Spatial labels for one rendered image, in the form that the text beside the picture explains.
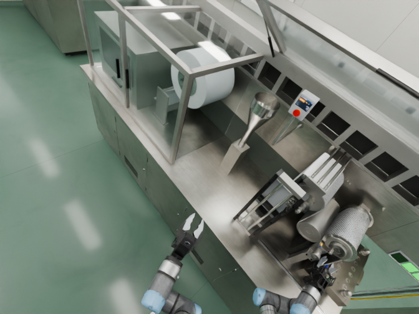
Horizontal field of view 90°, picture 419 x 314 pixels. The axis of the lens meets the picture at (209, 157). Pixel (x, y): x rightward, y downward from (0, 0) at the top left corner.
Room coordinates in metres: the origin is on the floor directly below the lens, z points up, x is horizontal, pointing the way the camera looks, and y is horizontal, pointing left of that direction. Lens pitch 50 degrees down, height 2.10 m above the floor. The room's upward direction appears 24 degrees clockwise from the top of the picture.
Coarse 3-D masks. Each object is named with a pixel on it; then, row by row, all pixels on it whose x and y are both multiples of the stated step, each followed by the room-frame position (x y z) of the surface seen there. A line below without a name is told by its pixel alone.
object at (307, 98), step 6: (306, 90) 0.84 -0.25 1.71; (300, 96) 0.81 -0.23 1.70; (306, 96) 0.80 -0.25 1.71; (312, 96) 0.82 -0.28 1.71; (294, 102) 0.81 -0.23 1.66; (300, 102) 0.80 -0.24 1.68; (306, 102) 0.79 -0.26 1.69; (312, 102) 0.79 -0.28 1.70; (294, 108) 0.80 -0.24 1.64; (300, 108) 0.79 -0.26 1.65; (306, 108) 0.79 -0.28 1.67; (294, 114) 0.78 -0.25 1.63; (300, 114) 0.79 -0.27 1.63; (306, 114) 0.78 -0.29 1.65; (300, 120) 0.78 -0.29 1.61
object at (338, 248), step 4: (332, 244) 0.51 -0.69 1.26; (336, 244) 0.51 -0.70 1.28; (340, 244) 0.51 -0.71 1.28; (332, 248) 0.50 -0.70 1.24; (336, 248) 0.50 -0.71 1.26; (340, 248) 0.50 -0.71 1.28; (344, 248) 0.50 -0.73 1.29; (336, 252) 0.49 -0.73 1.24; (340, 252) 0.49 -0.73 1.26; (344, 252) 0.49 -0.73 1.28; (340, 256) 0.48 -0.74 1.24; (344, 256) 0.48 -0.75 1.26
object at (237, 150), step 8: (264, 104) 1.03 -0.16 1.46; (248, 120) 0.94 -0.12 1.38; (256, 120) 0.90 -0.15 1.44; (264, 120) 0.90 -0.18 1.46; (248, 128) 0.94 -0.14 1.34; (256, 128) 0.93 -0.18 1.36; (248, 136) 0.94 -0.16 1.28; (232, 144) 0.94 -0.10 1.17; (240, 144) 0.95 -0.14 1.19; (232, 152) 0.93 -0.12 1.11; (240, 152) 0.91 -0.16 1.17; (224, 160) 0.94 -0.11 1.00; (232, 160) 0.91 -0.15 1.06; (240, 160) 0.95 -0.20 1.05; (224, 168) 0.92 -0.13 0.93; (232, 168) 0.91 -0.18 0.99
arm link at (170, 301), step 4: (172, 292) 0.10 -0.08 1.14; (176, 292) 0.11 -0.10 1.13; (168, 296) 0.08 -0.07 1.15; (172, 296) 0.09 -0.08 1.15; (176, 296) 0.09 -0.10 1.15; (168, 300) 0.07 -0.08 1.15; (172, 300) 0.08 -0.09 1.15; (168, 304) 0.06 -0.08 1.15; (172, 304) 0.06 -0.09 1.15; (164, 308) 0.04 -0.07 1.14; (168, 308) 0.05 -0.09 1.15; (168, 312) 0.04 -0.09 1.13
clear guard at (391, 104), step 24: (288, 24) 0.91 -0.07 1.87; (288, 48) 1.15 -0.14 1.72; (312, 48) 0.92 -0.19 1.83; (336, 48) 0.77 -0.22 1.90; (336, 72) 0.93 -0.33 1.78; (360, 72) 0.77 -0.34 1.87; (360, 96) 0.93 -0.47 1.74; (384, 96) 0.77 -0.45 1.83; (408, 96) 0.66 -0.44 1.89; (384, 120) 0.94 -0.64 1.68; (408, 120) 0.77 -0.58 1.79
